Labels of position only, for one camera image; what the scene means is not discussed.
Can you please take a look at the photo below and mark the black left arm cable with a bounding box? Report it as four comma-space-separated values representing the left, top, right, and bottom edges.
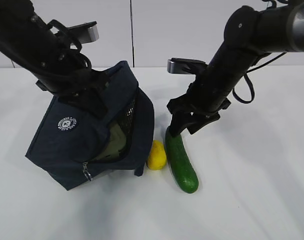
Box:
29, 19, 93, 76

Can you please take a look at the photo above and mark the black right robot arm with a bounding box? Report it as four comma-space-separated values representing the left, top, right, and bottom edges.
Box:
167, 0, 304, 137

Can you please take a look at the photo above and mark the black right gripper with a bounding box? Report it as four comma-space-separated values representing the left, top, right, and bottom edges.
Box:
166, 82, 230, 137

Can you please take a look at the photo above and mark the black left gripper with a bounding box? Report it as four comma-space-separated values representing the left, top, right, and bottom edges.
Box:
35, 68, 110, 119

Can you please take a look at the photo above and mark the green cucumber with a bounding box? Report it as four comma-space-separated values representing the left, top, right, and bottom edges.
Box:
165, 127, 199, 194

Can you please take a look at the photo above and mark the glass container green lid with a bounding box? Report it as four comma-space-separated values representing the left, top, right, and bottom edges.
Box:
92, 123, 127, 162

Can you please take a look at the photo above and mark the yellow lemon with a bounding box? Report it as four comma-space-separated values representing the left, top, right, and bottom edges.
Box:
147, 140, 167, 171

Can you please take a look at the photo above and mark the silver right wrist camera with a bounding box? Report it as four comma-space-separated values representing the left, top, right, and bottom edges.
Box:
167, 57, 208, 75

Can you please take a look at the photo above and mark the navy blue lunch bag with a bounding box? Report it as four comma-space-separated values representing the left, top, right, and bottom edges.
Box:
25, 60, 155, 190

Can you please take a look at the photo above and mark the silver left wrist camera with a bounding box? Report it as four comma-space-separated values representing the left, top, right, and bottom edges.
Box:
67, 21, 99, 44

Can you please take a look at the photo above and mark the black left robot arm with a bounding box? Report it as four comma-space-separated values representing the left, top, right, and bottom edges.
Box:
0, 0, 110, 119

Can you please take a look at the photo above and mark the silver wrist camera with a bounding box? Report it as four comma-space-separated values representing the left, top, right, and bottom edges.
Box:
67, 21, 99, 44
167, 57, 208, 75

